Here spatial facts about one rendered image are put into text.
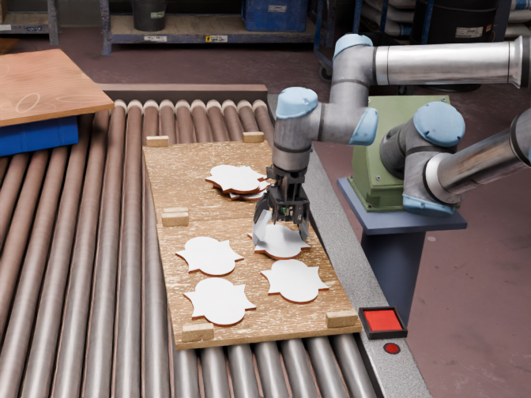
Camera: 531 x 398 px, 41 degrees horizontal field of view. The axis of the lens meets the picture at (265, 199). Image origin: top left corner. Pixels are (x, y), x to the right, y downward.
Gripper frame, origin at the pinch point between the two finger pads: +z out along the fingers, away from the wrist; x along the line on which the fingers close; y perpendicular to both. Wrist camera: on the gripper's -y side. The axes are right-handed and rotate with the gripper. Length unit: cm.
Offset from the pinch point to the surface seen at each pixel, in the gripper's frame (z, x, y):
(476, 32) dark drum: 62, 221, -317
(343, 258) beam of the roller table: 3.1, 13.8, 4.4
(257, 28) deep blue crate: 96, 89, -421
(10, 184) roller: 5, -59, -37
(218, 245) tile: 0.7, -13.3, 0.3
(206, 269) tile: 0.4, -17.1, 8.7
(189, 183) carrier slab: 2.9, -15.9, -29.7
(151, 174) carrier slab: 3.3, -24.8, -35.7
